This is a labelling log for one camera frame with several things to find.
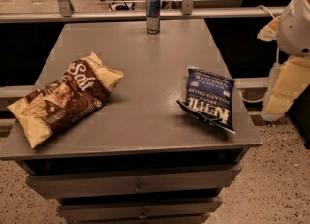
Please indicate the top grey drawer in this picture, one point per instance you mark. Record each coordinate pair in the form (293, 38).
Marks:
(133, 182)

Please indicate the metal railing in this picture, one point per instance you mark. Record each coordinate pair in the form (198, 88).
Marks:
(129, 13)

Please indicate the brown chip bag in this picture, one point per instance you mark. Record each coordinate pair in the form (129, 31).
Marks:
(84, 87)

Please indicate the lower grey drawer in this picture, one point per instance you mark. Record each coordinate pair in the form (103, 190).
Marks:
(140, 210)

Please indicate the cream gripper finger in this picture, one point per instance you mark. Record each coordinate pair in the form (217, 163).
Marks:
(285, 84)
(270, 31)

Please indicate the Red Bull can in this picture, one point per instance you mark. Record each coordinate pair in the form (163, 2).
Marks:
(153, 16)

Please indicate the grey drawer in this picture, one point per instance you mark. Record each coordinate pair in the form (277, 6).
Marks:
(140, 210)
(133, 182)

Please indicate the blue Kettle chip bag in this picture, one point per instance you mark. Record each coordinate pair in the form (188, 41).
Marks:
(209, 98)

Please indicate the grey drawer cabinet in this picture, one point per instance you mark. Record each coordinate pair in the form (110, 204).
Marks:
(141, 126)

